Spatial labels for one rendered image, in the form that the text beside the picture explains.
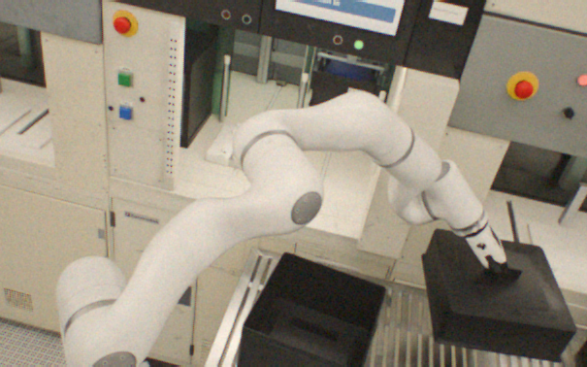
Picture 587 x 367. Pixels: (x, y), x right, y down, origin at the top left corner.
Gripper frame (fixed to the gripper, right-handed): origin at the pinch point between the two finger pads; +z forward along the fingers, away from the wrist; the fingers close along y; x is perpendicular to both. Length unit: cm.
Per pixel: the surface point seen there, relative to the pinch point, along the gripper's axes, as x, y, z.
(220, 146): 65, 58, -40
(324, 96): 34, 81, -28
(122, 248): 105, 36, -37
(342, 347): 43.7, -4.5, -0.3
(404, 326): 32.0, 6.4, 12.5
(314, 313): 48.9, 5.4, -5.5
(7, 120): 117, 57, -87
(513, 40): -26, 24, -38
